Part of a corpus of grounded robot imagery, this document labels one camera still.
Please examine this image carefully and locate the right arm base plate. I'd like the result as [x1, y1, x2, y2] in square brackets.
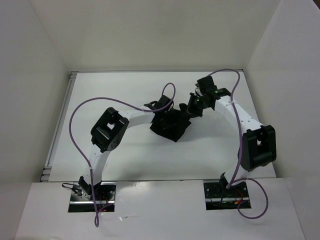
[203, 181, 251, 211]

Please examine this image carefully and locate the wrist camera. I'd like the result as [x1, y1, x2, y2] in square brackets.
[196, 75, 218, 95]
[154, 95, 174, 111]

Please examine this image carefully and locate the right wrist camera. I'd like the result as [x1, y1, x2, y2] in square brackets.
[196, 75, 218, 95]

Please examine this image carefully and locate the black skirt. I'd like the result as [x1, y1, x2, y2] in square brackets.
[150, 103, 191, 142]

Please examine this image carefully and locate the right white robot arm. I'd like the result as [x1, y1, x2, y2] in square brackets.
[187, 88, 277, 197]

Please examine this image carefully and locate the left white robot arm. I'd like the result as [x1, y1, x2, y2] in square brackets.
[78, 100, 173, 200]

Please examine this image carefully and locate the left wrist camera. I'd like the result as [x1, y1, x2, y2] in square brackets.
[154, 95, 174, 111]

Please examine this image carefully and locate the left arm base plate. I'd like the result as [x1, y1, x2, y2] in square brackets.
[61, 182, 116, 213]

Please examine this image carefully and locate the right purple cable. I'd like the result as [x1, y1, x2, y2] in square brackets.
[205, 68, 270, 220]

